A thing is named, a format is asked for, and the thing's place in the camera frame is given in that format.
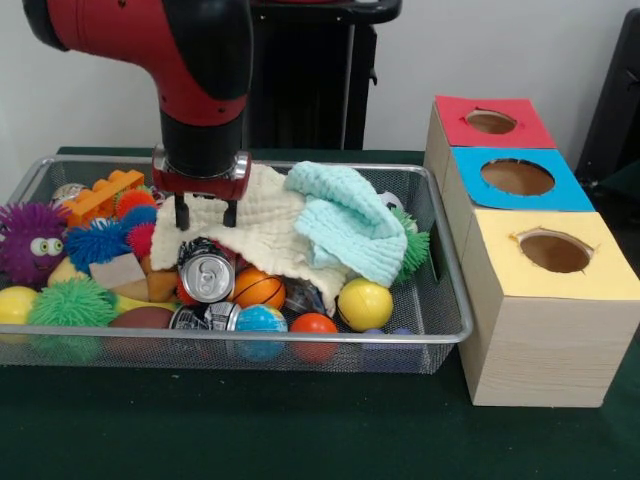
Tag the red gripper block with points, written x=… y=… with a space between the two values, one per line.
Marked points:
x=200 y=187

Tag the cream waffle cloth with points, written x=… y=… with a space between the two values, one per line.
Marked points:
x=270 y=220

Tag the mint green waffle cloth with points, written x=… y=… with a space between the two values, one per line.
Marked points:
x=345 y=225

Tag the green spiky rubber ball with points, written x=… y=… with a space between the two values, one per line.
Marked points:
x=72 y=302
x=417 y=250

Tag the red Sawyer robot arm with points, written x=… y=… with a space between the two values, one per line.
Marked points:
x=200 y=75

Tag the clear mesh bin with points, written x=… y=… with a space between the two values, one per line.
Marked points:
x=450 y=300

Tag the wooden box with three holes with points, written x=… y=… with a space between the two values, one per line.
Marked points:
x=540 y=350

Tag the silver soda can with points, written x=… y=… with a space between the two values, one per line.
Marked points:
x=205 y=277

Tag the small orange basketball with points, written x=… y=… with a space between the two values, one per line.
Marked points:
x=260 y=290

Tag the orange toy building block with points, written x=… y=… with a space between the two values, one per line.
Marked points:
x=95 y=197

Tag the blue spiky rubber toy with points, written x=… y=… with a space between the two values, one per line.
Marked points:
x=95 y=242

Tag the blue globe ball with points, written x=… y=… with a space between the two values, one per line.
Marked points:
x=261 y=320

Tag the yellow plastic ball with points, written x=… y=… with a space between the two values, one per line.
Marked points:
x=365 y=305

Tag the purple spiky monster toy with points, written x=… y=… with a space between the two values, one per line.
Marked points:
x=20 y=225

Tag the dark green table cloth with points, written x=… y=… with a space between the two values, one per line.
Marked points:
x=250 y=425

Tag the green cloth side table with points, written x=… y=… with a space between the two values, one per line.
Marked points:
x=625 y=176

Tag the black upright panel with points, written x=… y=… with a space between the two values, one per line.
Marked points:
x=620 y=100

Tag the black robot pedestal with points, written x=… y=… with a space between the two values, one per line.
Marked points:
x=310 y=75

